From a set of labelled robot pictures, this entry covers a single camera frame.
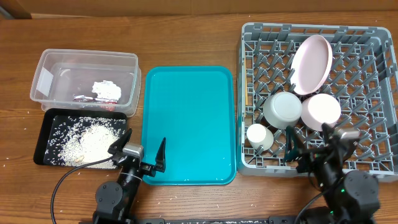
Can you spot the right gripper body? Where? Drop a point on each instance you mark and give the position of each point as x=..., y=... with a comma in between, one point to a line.
x=325, y=170

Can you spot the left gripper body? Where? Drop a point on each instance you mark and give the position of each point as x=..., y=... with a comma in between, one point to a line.
x=145, y=168

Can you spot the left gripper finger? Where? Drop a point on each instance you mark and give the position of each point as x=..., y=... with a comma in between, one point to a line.
x=118, y=145
x=160, y=157

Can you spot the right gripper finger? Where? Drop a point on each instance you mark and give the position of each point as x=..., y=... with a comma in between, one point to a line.
x=294, y=147
x=329, y=134

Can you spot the small white plate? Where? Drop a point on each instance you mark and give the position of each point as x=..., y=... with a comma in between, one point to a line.
x=319, y=109

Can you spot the grey bowl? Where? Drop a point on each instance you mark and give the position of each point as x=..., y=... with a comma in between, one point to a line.
x=282, y=110

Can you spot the white cup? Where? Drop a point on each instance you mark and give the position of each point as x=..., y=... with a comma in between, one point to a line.
x=258, y=135

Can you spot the foil ball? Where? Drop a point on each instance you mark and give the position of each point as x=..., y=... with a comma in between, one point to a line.
x=106, y=90

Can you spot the red wrapper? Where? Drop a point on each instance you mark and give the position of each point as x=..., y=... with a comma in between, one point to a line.
x=104, y=102

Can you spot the large white plate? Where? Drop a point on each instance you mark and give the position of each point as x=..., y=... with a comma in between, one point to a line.
x=311, y=64

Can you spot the wooden chopstick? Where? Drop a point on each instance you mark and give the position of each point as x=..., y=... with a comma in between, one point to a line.
x=246, y=82

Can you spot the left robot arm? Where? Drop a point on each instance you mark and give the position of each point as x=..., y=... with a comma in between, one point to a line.
x=115, y=198

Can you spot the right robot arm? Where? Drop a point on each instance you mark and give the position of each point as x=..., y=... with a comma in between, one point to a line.
x=351, y=197

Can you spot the rice pile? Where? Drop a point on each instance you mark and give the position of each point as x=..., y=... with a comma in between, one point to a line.
x=77, y=140

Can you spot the black rectangular tray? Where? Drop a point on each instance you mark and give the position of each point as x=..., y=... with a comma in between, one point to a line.
x=48, y=120

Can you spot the grey dish rack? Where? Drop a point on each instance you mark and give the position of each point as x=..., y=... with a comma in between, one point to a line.
x=363, y=78

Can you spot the teal plastic tray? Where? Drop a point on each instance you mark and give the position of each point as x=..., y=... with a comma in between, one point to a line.
x=192, y=108

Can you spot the clear plastic bin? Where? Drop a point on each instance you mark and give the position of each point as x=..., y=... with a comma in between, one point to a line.
x=63, y=73

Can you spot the black rail bottom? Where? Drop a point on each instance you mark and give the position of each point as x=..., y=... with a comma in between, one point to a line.
x=290, y=219

